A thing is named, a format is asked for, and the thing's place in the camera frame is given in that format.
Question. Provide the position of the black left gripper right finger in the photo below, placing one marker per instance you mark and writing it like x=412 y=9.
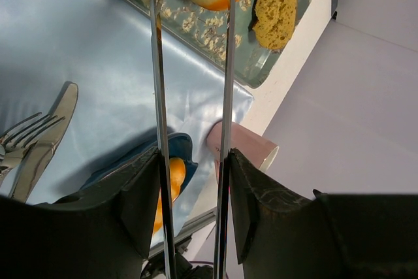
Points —
x=281 y=234

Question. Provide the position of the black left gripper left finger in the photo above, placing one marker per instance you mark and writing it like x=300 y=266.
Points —
x=103 y=231

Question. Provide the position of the striped croissant bread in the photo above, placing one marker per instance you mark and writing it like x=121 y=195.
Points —
x=177 y=177

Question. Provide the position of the brown bread slice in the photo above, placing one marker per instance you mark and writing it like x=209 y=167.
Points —
x=275 y=23

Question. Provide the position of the silver table knife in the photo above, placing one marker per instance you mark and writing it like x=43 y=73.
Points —
x=43 y=151

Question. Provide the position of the pink mug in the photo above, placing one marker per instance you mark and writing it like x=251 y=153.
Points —
x=258 y=150

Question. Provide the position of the dark blue leaf plate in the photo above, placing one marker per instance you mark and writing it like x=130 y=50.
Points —
x=180 y=146

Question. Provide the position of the silver fork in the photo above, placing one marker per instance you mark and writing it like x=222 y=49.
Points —
x=18 y=139

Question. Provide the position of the light blue placemat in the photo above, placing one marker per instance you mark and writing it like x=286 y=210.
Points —
x=104 y=47

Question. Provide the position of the floral metal tray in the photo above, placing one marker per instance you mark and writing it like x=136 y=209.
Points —
x=205 y=31

